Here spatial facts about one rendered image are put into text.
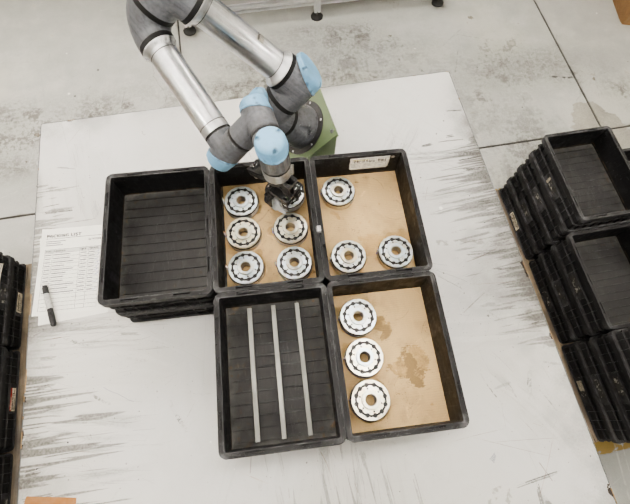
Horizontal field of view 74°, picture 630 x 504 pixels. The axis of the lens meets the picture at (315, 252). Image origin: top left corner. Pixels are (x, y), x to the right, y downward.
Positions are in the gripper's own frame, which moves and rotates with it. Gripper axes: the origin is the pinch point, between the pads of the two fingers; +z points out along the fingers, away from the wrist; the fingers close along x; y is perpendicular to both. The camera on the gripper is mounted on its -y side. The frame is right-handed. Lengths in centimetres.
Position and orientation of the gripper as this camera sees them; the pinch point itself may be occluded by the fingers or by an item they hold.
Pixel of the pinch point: (280, 200)
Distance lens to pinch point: 129.8
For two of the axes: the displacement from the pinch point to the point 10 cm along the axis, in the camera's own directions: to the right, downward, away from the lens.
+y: 7.8, 5.8, -2.1
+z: 0.3, 3.1, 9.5
